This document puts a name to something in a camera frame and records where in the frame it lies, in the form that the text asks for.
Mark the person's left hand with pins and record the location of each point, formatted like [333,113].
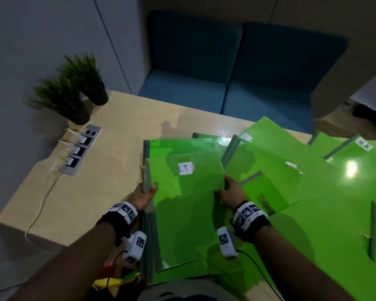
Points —
[141,197]

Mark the person's right hand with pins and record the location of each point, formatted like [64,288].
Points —
[233,194]

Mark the green folder small white label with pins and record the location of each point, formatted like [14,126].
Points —
[188,216]

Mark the stack of green folders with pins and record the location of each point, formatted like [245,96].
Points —
[175,145]

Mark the pile of green folders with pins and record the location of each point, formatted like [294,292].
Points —
[332,231]

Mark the person's left forearm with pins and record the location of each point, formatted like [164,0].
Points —
[65,269]

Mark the person's right forearm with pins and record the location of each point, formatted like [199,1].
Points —
[300,272]

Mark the person's grey trousers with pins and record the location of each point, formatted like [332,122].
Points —
[181,291]

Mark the black marker wristband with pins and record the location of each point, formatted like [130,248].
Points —
[116,220]
[253,227]

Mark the grey power socket panel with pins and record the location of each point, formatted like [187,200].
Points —
[69,171]

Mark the white power plug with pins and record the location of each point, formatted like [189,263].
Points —
[76,151]
[69,162]
[83,140]

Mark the colourful plastic bag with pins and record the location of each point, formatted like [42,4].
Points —
[112,282]

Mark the green potted plant black pot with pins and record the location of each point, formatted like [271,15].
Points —
[97,94]
[78,114]

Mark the blue fabric sofa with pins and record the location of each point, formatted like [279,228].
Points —
[191,46]

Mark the black object on floor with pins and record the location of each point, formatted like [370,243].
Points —
[373,117]

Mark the white curtain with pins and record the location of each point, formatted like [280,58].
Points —
[373,94]

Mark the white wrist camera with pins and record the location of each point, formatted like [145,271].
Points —
[134,247]
[226,242]

